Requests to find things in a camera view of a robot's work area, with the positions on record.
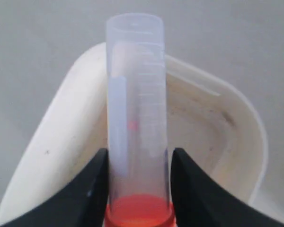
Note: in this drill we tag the orange-capped tube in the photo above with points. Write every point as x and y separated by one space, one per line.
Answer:
137 123

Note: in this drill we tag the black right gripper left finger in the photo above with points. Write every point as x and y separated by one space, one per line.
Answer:
81 203

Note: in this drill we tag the cream bin with mountain sticker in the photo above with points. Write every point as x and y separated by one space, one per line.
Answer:
208 117

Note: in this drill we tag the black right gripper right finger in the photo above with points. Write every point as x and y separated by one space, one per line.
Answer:
200 202

